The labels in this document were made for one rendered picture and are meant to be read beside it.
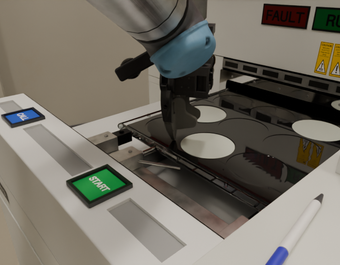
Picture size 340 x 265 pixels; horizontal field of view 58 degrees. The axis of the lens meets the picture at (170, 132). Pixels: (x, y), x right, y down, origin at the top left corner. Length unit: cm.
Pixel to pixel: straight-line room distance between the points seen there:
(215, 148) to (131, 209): 27
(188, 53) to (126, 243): 20
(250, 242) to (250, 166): 24
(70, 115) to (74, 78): 32
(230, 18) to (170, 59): 58
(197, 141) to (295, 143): 18
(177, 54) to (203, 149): 27
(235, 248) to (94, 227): 13
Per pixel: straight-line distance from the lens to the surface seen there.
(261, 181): 50
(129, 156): 52
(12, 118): 59
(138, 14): 28
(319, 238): 32
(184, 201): 47
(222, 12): 92
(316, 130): 70
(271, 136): 63
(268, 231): 31
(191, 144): 57
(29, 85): 256
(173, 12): 30
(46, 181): 40
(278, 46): 83
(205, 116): 69
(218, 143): 58
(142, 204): 34
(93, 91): 265
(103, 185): 36
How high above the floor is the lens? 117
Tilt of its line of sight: 26 degrees down
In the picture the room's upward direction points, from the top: straight up
